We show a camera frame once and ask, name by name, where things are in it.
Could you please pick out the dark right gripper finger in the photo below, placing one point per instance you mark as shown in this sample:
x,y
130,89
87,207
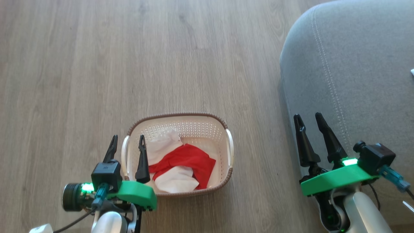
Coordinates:
x,y
307,149
331,145

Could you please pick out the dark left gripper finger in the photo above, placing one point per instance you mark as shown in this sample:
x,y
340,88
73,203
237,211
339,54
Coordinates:
x,y
111,150
142,165

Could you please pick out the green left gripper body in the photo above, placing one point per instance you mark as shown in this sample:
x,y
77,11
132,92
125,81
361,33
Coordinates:
x,y
139,192

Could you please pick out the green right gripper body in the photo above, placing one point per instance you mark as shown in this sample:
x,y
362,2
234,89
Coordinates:
x,y
336,179

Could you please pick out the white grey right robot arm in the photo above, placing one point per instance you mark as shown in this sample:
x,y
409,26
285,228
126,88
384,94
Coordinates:
x,y
365,213

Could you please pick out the red cloth garment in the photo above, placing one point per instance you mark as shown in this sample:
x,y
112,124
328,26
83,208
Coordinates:
x,y
197,160

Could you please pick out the grey fabric sofa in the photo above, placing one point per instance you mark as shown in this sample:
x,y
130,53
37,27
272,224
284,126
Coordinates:
x,y
355,64

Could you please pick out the white woven-rim laundry basket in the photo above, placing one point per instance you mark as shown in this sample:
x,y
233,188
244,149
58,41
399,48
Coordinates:
x,y
194,126

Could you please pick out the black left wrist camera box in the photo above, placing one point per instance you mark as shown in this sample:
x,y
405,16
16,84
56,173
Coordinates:
x,y
106,174

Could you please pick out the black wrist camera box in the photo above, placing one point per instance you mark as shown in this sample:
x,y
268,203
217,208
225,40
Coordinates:
x,y
376,157
106,174

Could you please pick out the teal left camera connector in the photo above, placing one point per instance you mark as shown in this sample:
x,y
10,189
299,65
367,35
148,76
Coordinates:
x,y
101,194

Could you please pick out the teal camera connector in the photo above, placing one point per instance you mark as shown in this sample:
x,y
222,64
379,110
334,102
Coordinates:
x,y
101,194
393,176

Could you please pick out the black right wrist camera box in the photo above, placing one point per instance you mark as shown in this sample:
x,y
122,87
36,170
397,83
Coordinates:
x,y
376,157

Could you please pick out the teal right camera connector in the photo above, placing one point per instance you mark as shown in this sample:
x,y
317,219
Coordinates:
x,y
393,176

